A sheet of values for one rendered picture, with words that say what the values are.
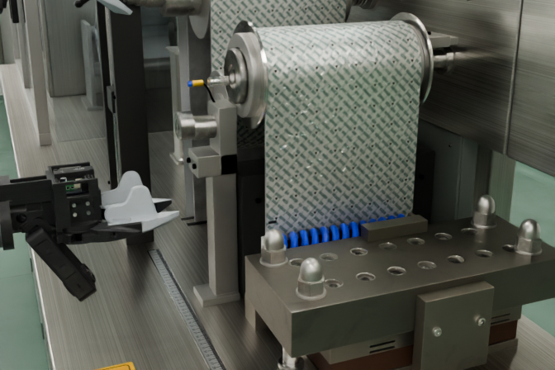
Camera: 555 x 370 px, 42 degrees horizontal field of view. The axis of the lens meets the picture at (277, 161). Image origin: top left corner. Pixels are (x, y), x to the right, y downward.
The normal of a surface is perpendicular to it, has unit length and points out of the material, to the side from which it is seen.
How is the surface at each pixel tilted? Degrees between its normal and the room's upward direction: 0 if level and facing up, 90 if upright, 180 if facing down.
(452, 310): 90
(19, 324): 0
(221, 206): 90
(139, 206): 90
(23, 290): 0
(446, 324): 90
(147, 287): 0
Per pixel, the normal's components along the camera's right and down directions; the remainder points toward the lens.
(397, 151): 0.37, 0.29
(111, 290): 0.00, -0.95
